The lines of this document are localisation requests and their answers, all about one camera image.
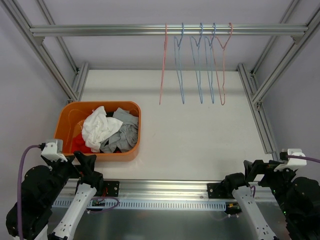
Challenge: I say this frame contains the red tank top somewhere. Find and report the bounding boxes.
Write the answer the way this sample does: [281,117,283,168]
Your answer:
[71,133,92,154]

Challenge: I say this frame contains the white cloth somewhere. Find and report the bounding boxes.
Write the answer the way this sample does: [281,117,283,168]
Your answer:
[81,106,123,153]

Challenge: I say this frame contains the grey tank top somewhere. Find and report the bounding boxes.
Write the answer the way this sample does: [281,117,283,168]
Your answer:
[100,107,139,154]

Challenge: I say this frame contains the blue wire hanger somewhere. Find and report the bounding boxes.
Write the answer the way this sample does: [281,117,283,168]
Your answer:
[173,22,185,105]

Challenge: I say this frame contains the pink wire hanger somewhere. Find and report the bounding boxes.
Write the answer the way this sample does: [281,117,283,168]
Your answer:
[159,23,168,105]

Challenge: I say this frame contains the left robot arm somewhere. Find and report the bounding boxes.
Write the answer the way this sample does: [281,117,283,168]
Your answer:
[5,151,104,240]

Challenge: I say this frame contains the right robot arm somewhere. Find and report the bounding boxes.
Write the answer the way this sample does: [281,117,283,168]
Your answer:
[215,160,320,240]

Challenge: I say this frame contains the orange plastic basket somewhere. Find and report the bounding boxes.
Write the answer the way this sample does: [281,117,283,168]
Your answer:
[54,101,142,163]

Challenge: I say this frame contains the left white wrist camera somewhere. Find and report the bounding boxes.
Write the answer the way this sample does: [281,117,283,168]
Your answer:
[41,138,68,162]

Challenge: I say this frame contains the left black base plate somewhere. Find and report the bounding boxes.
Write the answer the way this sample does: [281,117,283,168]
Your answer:
[101,180,120,197]

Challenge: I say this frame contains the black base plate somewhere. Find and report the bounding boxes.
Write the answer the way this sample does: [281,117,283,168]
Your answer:
[206,182,225,199]
[101,180,120,197]

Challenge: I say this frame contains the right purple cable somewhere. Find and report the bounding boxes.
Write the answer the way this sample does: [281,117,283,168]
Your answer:
[286,154,320,165]

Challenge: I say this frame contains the white slotted cable duct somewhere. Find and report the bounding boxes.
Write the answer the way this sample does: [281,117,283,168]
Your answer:
[51,199,227,211]

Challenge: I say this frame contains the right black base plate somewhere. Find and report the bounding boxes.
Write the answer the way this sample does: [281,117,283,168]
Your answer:
[206,182,225,199]

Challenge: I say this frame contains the aluminium front rail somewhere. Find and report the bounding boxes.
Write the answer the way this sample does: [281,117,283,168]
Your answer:
[59,179,275,202]

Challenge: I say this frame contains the aluminium hanging rail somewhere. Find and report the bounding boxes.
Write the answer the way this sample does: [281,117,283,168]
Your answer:
[29,23,309,37]

